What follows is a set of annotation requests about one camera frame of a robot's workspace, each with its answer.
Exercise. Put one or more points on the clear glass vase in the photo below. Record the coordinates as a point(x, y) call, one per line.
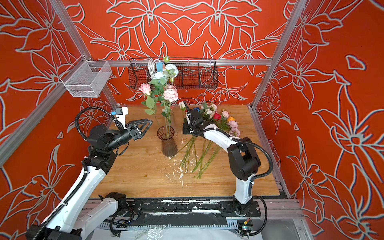
point(172, 118)

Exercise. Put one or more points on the black wire wall basket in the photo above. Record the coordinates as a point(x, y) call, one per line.
point(194, 74)

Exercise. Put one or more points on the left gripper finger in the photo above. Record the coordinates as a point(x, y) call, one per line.
point(142, 123)
point(143, 131)

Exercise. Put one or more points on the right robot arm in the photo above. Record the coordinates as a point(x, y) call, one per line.
point(242, 153)

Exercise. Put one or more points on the light blue power strip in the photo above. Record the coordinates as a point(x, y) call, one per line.
point(159, 67)

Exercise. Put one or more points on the small circuit board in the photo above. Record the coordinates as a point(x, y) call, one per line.
point(245, 228)

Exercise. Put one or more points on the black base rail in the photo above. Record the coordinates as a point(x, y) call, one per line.
point(182, 213)

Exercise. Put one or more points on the clear acrylic wall bin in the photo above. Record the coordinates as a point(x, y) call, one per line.
point(87, 79)

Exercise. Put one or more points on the white rose stem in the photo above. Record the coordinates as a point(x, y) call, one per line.
point(183, 108)

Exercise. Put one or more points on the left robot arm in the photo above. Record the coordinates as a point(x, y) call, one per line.
point(65, 221)

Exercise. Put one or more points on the dark ribbed glass vase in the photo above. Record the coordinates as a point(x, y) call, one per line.
point(169, 146)

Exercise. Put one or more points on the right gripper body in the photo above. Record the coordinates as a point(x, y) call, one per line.
point(188, 128)

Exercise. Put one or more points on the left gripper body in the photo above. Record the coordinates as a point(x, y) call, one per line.
point(135, 136)

